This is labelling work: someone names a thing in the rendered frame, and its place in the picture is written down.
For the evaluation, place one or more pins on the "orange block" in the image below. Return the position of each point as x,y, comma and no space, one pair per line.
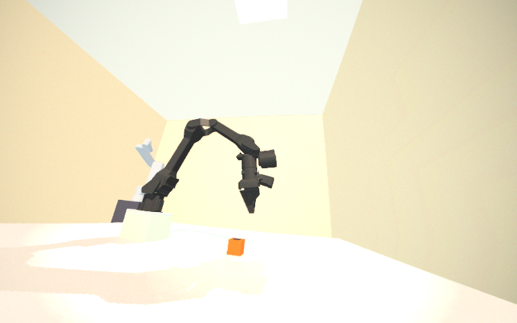
235,247

